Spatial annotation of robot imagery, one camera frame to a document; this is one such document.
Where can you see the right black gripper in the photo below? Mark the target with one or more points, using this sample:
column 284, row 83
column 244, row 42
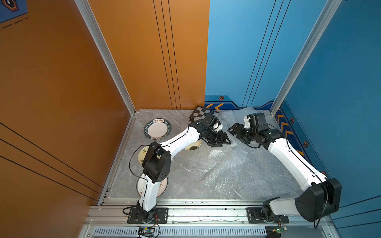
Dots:
column 238, row 127

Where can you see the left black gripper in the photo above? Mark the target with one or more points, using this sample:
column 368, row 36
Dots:
column 221, row 139

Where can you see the bubble wrap of green plate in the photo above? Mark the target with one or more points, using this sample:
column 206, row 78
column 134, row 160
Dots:
column 240, row 114

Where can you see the small white cream plate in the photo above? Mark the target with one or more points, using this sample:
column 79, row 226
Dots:
column 194, row 145

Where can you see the bubble wrap of yellow plate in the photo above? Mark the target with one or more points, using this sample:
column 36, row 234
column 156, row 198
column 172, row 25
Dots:
column 262, row 176

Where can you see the bubble white blue plate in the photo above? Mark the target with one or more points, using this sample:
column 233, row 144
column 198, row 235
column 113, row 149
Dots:
column 157, row 129

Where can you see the white orange sunburst plate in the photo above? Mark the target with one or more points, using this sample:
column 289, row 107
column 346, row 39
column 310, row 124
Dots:
column 162, row 188

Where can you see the cream dinner plate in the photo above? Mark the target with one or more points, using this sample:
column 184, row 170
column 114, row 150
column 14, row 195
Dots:
column 142, row 154

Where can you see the bubble pink plate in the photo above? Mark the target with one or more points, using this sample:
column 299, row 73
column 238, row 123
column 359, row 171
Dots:
column 227, row 185

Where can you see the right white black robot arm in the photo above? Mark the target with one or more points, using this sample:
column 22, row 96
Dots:
column 320, row 195

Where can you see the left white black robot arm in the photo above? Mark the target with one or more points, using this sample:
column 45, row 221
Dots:
column 157, row 162

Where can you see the black white checkerboard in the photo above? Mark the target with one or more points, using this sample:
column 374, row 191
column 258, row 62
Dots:
column 199, row 113

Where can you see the right green circuit board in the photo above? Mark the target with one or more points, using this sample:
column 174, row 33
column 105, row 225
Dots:
column 275, row 232

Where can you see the green circuit board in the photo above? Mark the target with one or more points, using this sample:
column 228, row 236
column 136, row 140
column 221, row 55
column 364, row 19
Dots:
column 146, row 232
column 275, row 232

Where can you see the left green circuit board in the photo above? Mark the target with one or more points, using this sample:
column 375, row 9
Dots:
column 146, row 232

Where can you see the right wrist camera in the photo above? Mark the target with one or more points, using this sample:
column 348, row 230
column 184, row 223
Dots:
column 247, row 123

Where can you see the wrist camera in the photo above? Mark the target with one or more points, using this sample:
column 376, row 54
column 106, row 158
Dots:
column 217, row 127
column 247, row 123

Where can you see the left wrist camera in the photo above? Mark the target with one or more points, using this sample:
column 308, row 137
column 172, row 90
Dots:
column 217, row 127

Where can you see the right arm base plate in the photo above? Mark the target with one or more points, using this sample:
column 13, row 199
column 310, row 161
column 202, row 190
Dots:
column 256, row 215

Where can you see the white vented cable duct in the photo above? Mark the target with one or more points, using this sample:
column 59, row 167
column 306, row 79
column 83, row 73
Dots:
column 182, row 232

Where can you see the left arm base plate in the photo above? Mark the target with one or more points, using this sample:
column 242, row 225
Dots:
column 158, row 215

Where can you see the left aluminium corner post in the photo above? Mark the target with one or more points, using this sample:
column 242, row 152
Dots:
column 97, row 35

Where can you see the aluminium corner post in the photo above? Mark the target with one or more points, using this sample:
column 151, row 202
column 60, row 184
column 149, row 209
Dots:
column 316, row 33
column 97, row 35

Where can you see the aluminium front rail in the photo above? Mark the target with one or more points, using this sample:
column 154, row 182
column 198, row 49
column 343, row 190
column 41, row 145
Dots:
column 181, row 212

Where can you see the right aluminium corner post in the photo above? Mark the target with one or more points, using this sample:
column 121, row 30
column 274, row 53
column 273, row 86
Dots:
column 316, row 33

